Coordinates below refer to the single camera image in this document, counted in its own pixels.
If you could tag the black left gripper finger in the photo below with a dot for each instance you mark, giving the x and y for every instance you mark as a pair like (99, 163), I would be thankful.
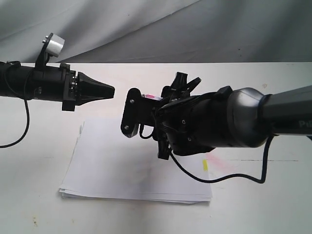
(89, 90)

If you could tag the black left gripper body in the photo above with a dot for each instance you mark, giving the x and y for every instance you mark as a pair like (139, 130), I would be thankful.
(57, 84)

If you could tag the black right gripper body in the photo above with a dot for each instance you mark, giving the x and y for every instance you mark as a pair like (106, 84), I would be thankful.
(186, 126)

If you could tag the white spray paint can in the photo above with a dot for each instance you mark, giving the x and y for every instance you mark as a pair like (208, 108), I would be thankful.
(152, 97)

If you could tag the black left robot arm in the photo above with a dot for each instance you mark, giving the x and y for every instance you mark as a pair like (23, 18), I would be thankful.
(15, 80)

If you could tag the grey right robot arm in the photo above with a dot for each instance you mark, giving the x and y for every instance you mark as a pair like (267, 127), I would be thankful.
(243, 118)

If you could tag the grey backdrop cloth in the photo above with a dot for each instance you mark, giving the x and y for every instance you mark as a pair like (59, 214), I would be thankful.
(159, 31)

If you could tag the white paper stack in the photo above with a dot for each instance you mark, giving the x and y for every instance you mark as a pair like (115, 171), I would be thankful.
(106, 164)

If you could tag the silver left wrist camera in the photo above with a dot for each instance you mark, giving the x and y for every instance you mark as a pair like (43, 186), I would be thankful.
(52, 47)

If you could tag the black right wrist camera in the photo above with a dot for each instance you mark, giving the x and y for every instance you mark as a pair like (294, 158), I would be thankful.
(137, 111)

